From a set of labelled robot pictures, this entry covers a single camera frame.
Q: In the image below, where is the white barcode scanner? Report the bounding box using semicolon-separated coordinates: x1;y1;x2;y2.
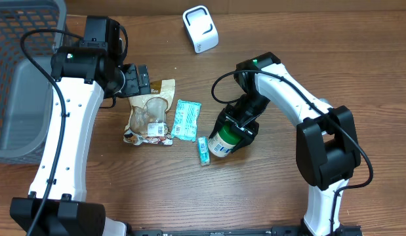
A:
182;5;219;54

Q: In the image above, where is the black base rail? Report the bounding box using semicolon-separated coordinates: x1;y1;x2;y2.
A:
130;224;363;236

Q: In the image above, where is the green lid jar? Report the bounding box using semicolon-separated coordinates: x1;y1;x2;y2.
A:
208;123;241;158

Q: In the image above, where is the mint green wipes pack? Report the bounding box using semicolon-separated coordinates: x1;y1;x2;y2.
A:
171;100;201;142

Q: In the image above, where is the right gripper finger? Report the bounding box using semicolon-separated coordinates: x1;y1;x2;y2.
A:
209;111;226;139
231;121;259;153

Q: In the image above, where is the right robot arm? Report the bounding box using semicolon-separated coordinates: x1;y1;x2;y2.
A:
208;52;362;235

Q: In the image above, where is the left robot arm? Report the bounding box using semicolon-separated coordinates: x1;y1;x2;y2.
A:
10;16;150;236

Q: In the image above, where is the grey plastic mesh basket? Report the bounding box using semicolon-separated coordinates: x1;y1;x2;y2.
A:
0;0;67;164

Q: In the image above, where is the Kleenex tissue pocket pack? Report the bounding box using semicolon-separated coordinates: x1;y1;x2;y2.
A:
197;136;210;166

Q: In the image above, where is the brown Pantree snack pouch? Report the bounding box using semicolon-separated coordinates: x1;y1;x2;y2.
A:
123;79;176;146

